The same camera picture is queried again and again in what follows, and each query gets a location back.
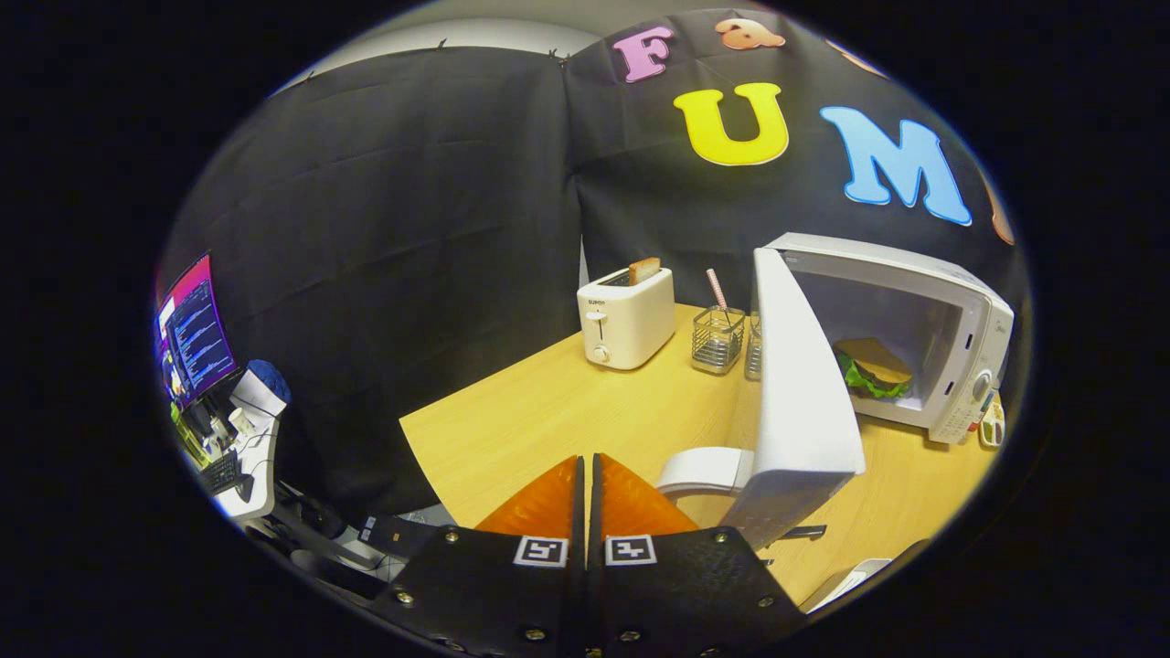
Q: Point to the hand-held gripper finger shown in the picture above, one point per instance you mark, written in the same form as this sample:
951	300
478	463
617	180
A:
594	512
579	512

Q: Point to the white microwave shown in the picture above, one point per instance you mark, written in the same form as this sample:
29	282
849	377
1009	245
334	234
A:
804	402

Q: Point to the brown bread lettuce sandwich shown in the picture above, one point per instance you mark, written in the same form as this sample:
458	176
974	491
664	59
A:
877	361

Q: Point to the white toaster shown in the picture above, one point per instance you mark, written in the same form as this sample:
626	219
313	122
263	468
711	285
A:
631	324

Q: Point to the toast slice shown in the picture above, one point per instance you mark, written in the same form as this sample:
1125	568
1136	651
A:
644	270

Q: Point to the pink striped straw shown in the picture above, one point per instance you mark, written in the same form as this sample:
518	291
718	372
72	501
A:
717	288

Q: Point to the white plastic tray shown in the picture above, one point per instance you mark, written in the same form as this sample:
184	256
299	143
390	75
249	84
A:
845	583

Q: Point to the white side desk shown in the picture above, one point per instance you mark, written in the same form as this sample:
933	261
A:
260	475

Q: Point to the blue cloth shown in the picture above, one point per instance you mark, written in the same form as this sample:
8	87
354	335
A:
271	376

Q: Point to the black keyboard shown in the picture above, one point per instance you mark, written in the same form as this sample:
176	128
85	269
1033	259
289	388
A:
221	472

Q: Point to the white divided dish of beans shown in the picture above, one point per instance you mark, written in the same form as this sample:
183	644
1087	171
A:
993	422

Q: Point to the computer monitor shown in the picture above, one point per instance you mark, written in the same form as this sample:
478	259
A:
196	334

